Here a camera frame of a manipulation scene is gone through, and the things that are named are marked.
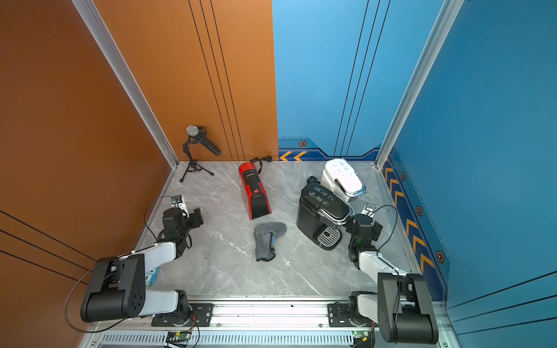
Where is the grey microfibre cloth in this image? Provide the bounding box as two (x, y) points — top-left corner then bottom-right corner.
(254, 222), (287, 262)

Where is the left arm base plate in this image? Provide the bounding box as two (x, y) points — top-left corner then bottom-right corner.
(151, 303), (214, 328)

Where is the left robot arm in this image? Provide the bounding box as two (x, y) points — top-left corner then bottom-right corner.
(80, 207), (204, 326)

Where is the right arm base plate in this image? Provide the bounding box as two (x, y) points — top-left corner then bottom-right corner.
(326, 302), (372, 328)

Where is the white coffee machine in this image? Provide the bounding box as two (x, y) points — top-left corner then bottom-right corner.
(321, 158), (366, 203)

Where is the red capsule coffee machine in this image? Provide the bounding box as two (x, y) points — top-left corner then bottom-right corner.
(239, 162), (271, 220)

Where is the red machine black cable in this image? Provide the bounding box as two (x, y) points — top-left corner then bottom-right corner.
(249, 155), (274, 171)

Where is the right circuit board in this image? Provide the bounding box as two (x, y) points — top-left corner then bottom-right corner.
(351, 331), (376, 348)

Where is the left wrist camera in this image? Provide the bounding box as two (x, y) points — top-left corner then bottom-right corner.
(171, 195), (189, 216)

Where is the circuit board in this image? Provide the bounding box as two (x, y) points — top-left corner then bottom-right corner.
(165, 331), (192, 347)
(351, 331), (376, 348)

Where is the black coffee machine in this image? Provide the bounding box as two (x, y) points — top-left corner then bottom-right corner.
(297, 176), (353, 251)

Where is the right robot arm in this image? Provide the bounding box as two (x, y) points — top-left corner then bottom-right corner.
(346, 214), (439, 345)

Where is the left circuit board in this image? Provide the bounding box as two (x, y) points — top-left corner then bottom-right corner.
(165, 331), (192, 347)

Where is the microphone on black tripod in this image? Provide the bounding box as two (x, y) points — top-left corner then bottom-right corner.
(179, 125), (222, 183)

